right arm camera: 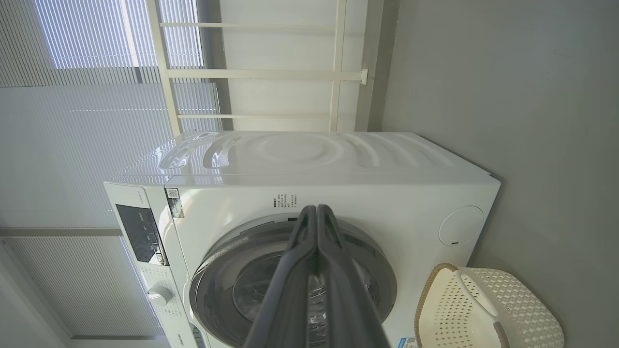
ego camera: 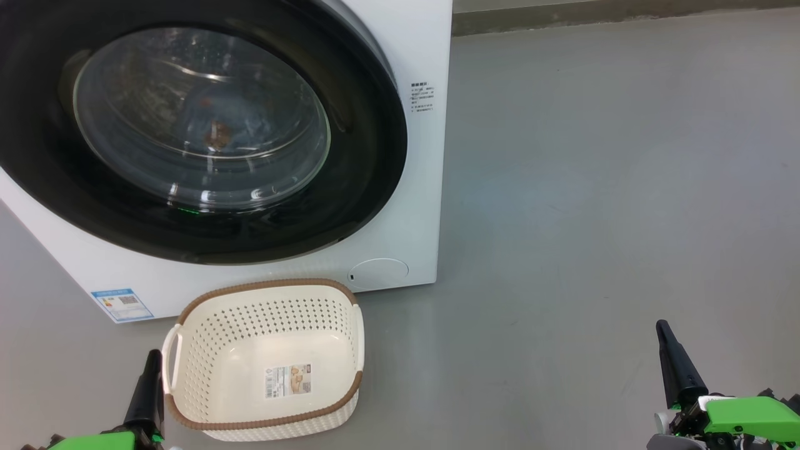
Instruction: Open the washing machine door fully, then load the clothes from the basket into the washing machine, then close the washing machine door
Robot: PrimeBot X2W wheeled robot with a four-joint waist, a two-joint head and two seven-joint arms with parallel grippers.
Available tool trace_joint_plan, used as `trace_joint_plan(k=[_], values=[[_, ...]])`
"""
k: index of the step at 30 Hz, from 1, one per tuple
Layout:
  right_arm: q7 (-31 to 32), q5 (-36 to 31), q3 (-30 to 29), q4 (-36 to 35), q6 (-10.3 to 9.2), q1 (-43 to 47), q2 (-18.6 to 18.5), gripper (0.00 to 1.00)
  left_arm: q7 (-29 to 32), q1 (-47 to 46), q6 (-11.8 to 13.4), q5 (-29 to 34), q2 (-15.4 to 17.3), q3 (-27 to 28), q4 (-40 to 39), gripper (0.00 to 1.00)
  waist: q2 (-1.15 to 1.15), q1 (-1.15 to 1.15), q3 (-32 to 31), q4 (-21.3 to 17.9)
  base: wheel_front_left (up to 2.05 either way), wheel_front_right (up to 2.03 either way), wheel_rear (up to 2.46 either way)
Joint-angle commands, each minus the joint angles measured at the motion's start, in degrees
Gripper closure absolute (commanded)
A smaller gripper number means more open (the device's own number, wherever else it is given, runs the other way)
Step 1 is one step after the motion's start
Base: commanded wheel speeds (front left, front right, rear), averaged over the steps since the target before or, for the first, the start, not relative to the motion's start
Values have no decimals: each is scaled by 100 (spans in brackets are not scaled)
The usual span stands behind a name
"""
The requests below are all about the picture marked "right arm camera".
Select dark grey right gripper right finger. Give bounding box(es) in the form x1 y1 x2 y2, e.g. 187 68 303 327
317 204 391 348

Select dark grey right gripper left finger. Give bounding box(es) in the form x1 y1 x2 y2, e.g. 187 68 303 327
243 205 318 348

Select black round glass washer door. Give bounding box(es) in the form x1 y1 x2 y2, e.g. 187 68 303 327
190 215 398 348

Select white front-load washing machine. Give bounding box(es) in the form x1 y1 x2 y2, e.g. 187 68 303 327
103 130 501 348

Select white basket with brown rim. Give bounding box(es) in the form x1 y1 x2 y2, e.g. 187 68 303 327
414 263 565 348

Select white washer control knob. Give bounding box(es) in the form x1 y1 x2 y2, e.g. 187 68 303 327
147 284 174 306

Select round white filter cover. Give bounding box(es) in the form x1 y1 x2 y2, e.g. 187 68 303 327
439 206 485 246

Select QR code sticker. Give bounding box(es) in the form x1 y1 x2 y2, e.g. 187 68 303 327
166 188 185 218

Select black washer control panel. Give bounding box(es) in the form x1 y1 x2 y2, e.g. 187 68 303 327
115 204 167 265

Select white metal railing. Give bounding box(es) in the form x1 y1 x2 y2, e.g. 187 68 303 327
145 0 369 138

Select white window blinds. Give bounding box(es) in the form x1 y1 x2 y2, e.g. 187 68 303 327
0 0 223 339

